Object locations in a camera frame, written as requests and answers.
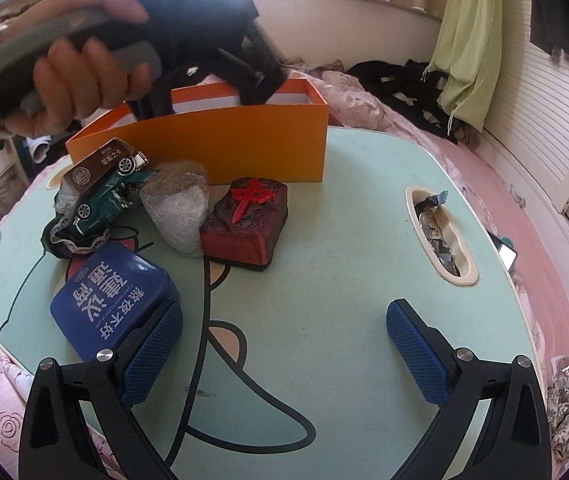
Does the white plastic drawer unit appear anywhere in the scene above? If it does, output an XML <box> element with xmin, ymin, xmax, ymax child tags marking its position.
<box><xmin>0</xmin><ymin>130</ymin><xmax>30</xmax><ymax>221</ymax></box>

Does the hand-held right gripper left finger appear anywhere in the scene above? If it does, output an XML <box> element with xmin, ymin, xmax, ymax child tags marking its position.
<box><xmin>18</xmin><ymin>299</ymin><xmax>184</xmax><ymax>480</ymax></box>

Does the large black clothes pile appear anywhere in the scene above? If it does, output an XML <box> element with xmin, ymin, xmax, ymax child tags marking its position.
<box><xmin>347</xmin><ymin>60</ymin><xmax>465</xmax><ymax>136</ymax></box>

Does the lime green hanging garment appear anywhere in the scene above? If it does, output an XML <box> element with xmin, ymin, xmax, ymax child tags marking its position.
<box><xmin>437</xmin><ymin>0</ymin><xmax>505</xmax><ymax>133</ymax></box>

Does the pile of crumpled wrappers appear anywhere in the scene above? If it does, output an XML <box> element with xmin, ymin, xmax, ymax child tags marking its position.
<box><xmin>417</xmin><ymin>191</ymin><xmax>462</xmax><ymax>278</ymax></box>

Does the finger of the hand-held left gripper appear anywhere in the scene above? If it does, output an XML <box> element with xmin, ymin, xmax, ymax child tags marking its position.
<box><xmin>129</xmin><ymin>72</ymin><xmax>175</xmax><ymax>122</ymax></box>
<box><xmin>217</xmin><ymin>25</ymin><xmax>288</xmax><ymax>107</ymax></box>

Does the white cylindrical object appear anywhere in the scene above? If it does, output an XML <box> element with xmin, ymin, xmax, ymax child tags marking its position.
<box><xmin>31</xmin><ymin>136</ymin><xmax>56</xmax><ymax>162</ymax></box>

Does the orange cardboard box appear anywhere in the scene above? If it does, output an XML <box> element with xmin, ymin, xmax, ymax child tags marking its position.
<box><xmin>64</xmin><ymin>80</ymin><xmax>330</xmax><ymax>184</ymax></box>

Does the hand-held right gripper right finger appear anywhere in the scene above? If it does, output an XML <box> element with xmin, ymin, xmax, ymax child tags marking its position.
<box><xmin>385</xmin><ymin>299</ymin><xmax>552</xmax><ymax>480</ymax></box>

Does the person's left hand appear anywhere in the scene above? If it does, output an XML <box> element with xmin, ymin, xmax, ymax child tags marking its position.
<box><xmin>0</xmin><ymin>0</ymin><xmax>154</xmax><ymax>135</ymax></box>

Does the black lace pouch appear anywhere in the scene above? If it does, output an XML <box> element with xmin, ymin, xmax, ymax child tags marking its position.
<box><xmin>42</xmin><ymin>212</ymin><xmax>112</xmax><ymax>261</ymax></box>

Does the blue tin box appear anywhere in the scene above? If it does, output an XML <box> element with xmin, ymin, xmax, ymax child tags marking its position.
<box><xmin>49</xmin><ymin>241</ymin><xmax>181</xmax><ymax>363</ymax></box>

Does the white louvred closet door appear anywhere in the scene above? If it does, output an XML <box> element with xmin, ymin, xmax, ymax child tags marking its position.
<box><xmin>484</xmin><ymin>35</ymin><xmax>569</xmax><ymax>211</ymax></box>

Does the green cartoon desktop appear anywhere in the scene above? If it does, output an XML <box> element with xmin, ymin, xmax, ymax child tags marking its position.
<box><xmin>0</xmin><ymin>125</ymin><xmax>550</xmax><ymax>480</ymax></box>

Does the red carved mahjong block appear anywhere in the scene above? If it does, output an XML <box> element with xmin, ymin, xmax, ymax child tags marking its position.
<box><xmin>199</xmin><ymin>177</ymin><xmax>289</xmax><ymax>272</ymax></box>

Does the smartphone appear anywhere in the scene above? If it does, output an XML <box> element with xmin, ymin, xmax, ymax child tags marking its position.
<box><xmin>487</xmin><ymin>232</ymin><xmax>519</xmax><ymax>273</ymax></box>

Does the green toy car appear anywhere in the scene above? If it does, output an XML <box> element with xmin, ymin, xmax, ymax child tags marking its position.
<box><xmin>71</xmin><ymin>169</ymin><xmax>158</xmax><ymax>236</ymax></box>

